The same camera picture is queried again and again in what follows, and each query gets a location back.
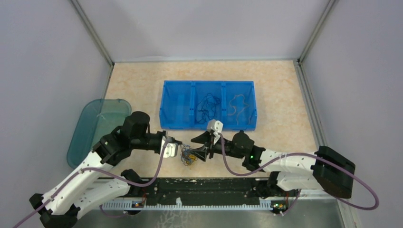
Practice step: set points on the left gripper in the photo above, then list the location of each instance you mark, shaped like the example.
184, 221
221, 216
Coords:
162, 133

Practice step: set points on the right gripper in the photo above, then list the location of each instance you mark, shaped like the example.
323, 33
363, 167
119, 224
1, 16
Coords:
203, 138

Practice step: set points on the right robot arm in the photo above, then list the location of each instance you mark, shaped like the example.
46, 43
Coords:
324, 169

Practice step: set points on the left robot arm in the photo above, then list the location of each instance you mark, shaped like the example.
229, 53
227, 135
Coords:
91, 184

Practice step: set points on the blue three-compartment bin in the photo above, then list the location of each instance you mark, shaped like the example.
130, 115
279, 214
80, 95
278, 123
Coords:
190, 105

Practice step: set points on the teal transparent plastic tray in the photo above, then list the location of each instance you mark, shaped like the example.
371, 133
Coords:
98, 118

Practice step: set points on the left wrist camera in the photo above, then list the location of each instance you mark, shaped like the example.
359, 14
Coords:
170, 147

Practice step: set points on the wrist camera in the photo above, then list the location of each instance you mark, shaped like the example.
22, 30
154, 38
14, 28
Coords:
215, 128
170, 147

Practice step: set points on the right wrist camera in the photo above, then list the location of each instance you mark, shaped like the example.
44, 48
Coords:
215, 128

